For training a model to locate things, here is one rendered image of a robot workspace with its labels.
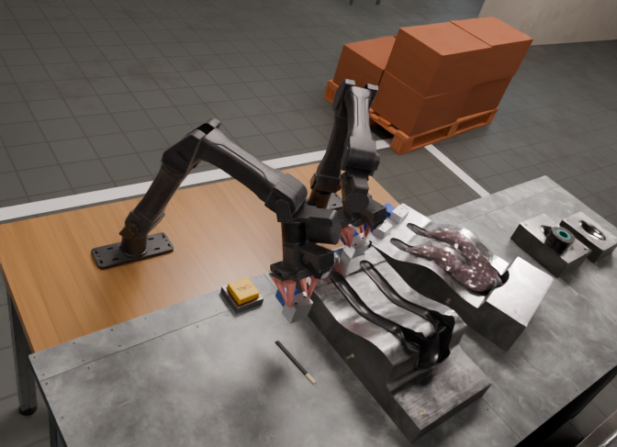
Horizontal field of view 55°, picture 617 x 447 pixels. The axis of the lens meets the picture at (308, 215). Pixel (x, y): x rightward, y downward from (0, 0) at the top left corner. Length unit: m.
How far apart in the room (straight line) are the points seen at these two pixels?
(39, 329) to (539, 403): 1.20
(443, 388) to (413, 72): 2.60
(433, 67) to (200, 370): 2.68
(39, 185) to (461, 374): 2.20
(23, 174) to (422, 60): 2.29
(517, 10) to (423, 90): 3.22
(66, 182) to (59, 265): 1.55
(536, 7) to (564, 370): 5.26
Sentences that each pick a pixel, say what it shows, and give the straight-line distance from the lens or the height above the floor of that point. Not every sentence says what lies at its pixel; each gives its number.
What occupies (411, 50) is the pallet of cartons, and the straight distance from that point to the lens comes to 3.75.
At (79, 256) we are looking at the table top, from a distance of 1.58.
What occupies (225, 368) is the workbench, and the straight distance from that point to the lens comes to 1.38.
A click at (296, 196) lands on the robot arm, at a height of 1.20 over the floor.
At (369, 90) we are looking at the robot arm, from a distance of 1.58.
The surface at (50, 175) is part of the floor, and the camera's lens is 3.12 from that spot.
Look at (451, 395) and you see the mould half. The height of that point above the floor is 0.86.
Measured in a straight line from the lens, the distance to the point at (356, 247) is 1.55.
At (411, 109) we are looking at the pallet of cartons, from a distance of 3.79.
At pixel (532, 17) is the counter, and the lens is 6.71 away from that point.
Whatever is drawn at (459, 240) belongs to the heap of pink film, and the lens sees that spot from 1.76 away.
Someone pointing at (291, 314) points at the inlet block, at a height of 0.93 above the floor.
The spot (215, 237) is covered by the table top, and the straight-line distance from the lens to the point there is 1.67.
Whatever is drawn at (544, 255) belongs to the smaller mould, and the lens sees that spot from 2.06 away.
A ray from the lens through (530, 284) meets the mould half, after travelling 1.78.
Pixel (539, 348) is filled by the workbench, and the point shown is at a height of 0.80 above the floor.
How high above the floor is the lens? 1.92
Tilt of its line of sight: 38 degrees down
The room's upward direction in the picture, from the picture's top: 18 degrees clockwise
